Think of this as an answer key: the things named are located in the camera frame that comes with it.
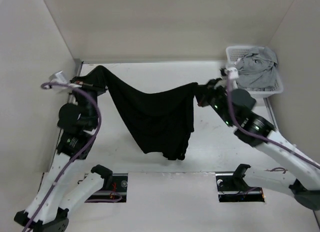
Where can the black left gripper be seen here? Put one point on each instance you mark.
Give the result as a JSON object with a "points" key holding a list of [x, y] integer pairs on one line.
{"points": [[101, 89]]}

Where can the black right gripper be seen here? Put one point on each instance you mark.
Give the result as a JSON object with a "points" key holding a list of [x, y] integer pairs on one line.
{"points": [[203, 92]]}

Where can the black tank top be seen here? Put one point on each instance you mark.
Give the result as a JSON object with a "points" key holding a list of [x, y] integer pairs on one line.
{"points": [[158, 122]]}

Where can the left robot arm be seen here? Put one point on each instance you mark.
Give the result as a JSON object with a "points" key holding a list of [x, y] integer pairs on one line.
{"points": [[50, 209]]}

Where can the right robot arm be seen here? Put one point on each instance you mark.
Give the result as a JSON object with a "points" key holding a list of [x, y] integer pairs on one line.
{"points": [[297, 175]]}

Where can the grey tank tops pile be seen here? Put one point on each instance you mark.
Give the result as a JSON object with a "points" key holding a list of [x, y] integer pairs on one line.
{"points": [[257, 69]]}

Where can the white plastic laundry basket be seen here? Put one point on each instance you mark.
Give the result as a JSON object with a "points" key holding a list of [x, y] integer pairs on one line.
{"points": [[234, 54]]}

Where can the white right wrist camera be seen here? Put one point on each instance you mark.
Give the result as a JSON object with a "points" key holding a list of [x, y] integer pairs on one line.
{"points": [[231, 73]]}

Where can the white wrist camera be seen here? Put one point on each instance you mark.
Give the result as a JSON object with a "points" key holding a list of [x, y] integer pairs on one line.
{"points": [[231, 73], [59, 78]]}

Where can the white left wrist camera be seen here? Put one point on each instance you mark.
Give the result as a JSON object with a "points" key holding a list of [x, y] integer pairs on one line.
{"points": [[59, 78]]}

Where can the right aluminium frame rail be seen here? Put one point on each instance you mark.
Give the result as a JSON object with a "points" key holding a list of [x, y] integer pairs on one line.
{"points": [[270, 111]]}

